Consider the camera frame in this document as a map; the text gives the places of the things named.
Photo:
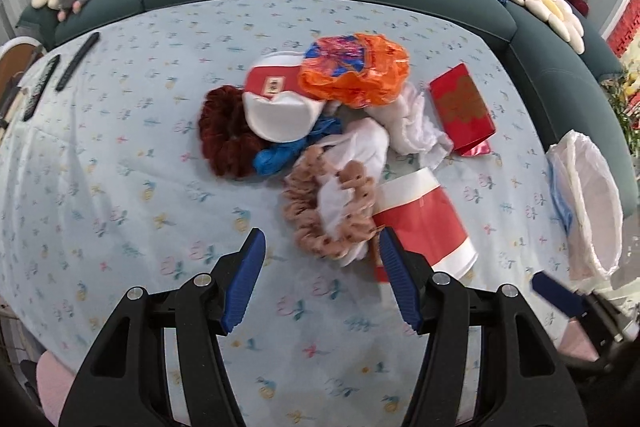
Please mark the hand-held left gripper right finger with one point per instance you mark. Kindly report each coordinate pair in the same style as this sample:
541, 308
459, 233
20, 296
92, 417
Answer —
400, 282

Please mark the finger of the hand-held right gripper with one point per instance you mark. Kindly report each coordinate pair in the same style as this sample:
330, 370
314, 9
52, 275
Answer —
555, 294

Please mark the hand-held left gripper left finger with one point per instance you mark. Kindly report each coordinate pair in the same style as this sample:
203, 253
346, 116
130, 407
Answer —
244, 279

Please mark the blue yarn scrunchie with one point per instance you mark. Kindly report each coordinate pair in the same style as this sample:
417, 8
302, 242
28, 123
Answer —
277, 154

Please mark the white cloth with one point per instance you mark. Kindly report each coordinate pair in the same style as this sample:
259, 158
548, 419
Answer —
360, 147

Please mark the dark red ruffled scrunchie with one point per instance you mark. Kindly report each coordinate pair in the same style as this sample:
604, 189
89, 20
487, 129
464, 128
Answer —
225, 132

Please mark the white tissue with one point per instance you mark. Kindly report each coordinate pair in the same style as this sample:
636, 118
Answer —
415, 122

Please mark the red gift box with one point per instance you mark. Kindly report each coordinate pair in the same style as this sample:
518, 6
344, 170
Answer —
460, 107

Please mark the orange plastic bag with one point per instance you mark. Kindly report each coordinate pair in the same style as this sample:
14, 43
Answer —
350, 72

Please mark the pink fuzzy cloth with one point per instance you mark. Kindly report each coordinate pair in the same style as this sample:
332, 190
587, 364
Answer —
575, 339
52, 387

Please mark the floral light blue tablecloth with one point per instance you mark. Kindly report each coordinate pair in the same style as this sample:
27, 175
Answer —
150, 157

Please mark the artificial flower bunch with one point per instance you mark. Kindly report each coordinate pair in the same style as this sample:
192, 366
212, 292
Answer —
630, 92

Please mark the red paper banner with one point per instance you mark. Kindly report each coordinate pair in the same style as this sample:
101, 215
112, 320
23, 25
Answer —
625, 32

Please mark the black remote control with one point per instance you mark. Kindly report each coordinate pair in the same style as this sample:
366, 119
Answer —
42, 82
77, 62

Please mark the wooden chair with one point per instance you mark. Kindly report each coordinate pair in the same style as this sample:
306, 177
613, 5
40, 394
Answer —
15, 67

